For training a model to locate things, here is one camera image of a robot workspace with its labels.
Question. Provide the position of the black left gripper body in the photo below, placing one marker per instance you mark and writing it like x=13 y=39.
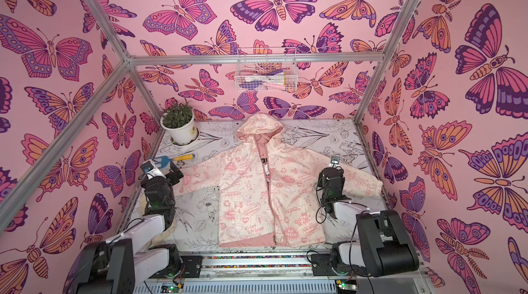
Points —
x=171 y=180

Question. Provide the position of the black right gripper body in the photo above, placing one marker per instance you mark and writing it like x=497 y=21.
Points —
x=331 y=172

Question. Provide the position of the pink printed hooded jacket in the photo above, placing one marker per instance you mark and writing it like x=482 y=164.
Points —
x=266 y=188

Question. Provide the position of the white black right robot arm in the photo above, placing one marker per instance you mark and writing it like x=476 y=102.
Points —
x=379 y=245

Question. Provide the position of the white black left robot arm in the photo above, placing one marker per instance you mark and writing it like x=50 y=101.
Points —
x=117 y=264

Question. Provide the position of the blue yellow garden hand rake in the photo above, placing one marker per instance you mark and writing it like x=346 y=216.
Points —
x=164 y=161

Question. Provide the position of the beige work glove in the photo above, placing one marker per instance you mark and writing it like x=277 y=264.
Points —
x=141 y=208

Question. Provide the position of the potted green plant white pot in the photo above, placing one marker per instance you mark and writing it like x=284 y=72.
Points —
x=179 y=122

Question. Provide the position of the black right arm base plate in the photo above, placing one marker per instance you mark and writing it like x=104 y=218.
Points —
x=324 y=264

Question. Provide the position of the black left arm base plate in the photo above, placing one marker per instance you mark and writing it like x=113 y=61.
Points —
x=191 y=266

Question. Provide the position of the aluminium front rail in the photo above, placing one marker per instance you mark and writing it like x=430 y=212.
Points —
x=279 y=272

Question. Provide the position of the white wire wall basket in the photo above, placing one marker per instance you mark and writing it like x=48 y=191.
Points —
x=266 y=68

